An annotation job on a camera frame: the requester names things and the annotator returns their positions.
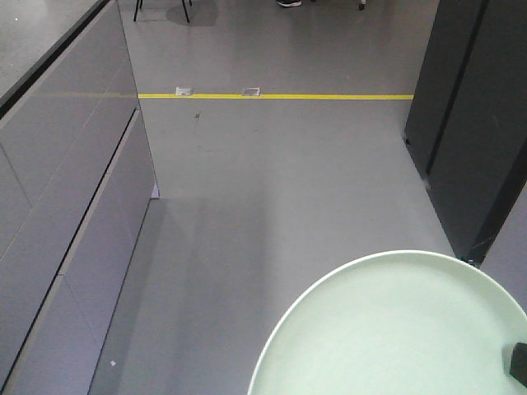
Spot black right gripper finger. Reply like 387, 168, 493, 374
509, 342, 527, 381

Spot light green round plate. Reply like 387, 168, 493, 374
248, 250, 526, 394

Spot black tall cabinet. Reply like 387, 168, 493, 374
403, 1, 526, 266

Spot dark shoe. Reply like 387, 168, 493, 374
276, 0, 302, 7

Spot grey kitchen cabinet left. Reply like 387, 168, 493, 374
1, 1, 156, 394

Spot black chair legs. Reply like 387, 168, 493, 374
133, 0, 194, 24

